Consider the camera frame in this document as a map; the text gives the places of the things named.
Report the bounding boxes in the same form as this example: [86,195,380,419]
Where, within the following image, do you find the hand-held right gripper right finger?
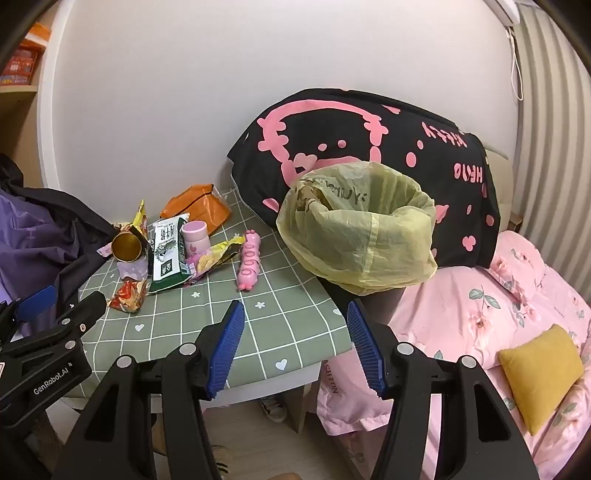
[346,299,543,480]

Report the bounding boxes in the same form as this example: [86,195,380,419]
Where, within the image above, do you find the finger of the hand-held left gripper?
[0,285,57,324]
[0,292,106,356]

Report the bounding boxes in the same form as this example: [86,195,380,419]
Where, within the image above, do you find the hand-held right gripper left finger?
[54,300,246,480]

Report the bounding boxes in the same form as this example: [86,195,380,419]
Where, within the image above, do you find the red orange snack wrapper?
[107,278,151,313]

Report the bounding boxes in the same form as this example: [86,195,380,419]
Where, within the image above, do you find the gold-lined lilac snack tube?
[111,231,151,281]

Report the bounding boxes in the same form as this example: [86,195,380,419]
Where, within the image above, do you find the yellow pink snack wrapper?
[185,234,246,287]

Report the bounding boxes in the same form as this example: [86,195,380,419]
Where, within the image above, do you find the green white snack packet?
[148,215,194,295]

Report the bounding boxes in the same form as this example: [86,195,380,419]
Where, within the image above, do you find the trash bin with yellow bag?
[276,161,438,324]

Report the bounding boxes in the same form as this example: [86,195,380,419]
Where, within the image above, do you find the yellow red snack wrapper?
[131,199,149,241]

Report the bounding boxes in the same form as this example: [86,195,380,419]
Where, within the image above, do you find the orange snack packet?
[160,184,232,234]

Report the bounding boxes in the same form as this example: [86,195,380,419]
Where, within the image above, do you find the green checked tablecloth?
[78,187,345,400]

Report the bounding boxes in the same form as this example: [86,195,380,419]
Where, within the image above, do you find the purple black jacket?
[0,154,116,333]

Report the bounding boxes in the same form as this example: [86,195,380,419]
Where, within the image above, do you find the black white sneaker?
[259,396,288,423]

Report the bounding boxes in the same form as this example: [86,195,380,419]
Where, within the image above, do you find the pink caterpillar toy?
[236,229,262,292]

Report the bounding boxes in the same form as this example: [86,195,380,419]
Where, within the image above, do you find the pink floral bedding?
[316,230,591,480]

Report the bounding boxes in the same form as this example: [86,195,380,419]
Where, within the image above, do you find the pink lidded jar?
[181,220,212,259]

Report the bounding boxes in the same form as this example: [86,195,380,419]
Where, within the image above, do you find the yellow pillow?
[498,324,585,437]

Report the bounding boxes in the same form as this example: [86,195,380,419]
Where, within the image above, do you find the wooden shelf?
[0,23,51,162]

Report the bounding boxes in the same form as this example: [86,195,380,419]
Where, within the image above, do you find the black cloth with pink print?
[227,88,502,268]

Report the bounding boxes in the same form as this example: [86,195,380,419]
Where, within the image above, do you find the beige headboard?
[482,143,513,222]

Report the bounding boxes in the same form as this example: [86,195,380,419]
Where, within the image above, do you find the row of red boxes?
[0,39,44,86]

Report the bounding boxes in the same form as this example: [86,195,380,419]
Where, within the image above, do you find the grey pleated curtain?
[510,0,591,296]

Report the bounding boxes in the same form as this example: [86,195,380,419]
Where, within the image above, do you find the white air conditioner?
[489,0,522,28]

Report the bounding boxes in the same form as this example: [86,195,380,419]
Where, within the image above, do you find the white power cable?
[505,28,525,100]

